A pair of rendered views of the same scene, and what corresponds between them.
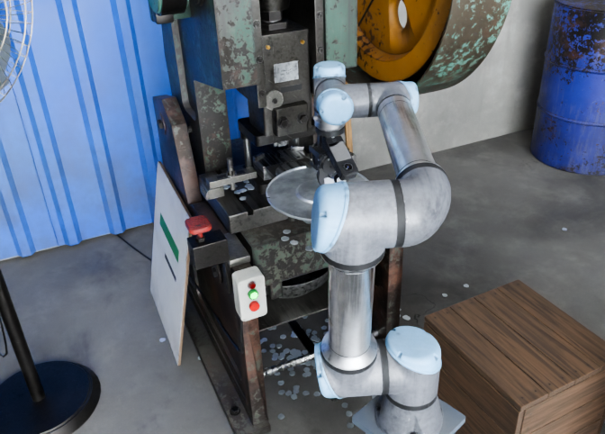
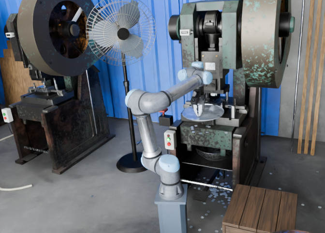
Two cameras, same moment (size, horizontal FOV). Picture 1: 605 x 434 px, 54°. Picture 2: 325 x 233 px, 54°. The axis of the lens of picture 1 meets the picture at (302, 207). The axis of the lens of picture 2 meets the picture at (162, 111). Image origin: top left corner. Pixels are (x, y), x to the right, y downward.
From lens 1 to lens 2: 149 cm
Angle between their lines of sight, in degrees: 47
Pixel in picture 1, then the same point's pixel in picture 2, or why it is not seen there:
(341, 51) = (228, 62)
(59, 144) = not seen: hidden behind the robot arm
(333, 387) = (143, 162)
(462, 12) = (247, 50)
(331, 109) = (179, 75)
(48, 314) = (162, 142)
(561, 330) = (281, 216)
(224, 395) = not seen: hidden behind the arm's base
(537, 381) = (241, 220)
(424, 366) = (163, 166)
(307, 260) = (201, 140)
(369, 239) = (133, 106)
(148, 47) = not seen: hidden behind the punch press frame
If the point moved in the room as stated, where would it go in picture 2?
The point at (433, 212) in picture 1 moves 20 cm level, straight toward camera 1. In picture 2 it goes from (147, 102) to (110, 111)
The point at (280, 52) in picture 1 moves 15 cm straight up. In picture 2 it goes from (208, 58) to (207, 37)
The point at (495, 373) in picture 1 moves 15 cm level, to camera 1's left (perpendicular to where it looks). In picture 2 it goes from (230, 210) to (211, 199)
